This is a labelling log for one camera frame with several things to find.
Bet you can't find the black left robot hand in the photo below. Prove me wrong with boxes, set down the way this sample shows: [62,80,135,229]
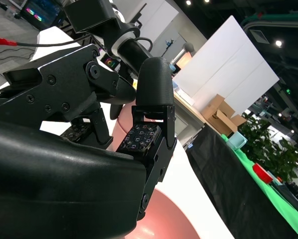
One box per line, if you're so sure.
[110,37,154,120]

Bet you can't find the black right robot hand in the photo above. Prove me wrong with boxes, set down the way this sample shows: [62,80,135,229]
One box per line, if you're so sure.
[0,43,177,239]

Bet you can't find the tripod with blue device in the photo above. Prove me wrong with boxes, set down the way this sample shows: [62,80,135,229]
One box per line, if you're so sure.
[161,38,176,58]

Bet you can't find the white partition board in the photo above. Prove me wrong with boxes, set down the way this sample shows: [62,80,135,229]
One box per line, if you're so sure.
[114,0,180,75]
[172,14,281,118]

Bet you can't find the light wooden desk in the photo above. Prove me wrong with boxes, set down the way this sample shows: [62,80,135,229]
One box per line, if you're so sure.
[172,87,207,127]

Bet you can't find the glass computer case RGB fans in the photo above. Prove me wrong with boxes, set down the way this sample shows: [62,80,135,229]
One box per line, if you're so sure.
[20,0,61,29]

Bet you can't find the brown cardboard box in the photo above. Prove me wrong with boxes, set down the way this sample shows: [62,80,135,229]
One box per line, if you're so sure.
[201,94,247,137]

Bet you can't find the teal plastic container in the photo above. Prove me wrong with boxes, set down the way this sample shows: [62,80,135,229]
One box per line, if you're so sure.
[226,131,248,151]

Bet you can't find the green leafy plant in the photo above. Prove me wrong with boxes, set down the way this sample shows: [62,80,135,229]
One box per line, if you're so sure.
[238,112,298,182]

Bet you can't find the black cloth drape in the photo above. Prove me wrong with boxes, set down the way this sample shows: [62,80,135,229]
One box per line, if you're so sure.
[185,126,298,239]

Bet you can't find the red plastic container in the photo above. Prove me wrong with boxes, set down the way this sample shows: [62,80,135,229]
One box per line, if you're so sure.
[252,163,274,184]

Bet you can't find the bright green cloth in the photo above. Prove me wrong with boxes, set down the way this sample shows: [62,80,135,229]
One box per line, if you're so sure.
[220,133,298,235]

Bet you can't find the computer case with rainbow ring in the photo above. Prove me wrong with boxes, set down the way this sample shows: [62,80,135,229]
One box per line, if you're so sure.
[101,54,120,69]

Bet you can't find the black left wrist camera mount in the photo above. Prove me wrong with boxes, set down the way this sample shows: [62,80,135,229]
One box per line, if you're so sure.
[63,0,120,34]

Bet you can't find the black cable with red connector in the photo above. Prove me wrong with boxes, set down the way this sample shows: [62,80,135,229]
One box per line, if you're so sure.
[0,31,93,48]

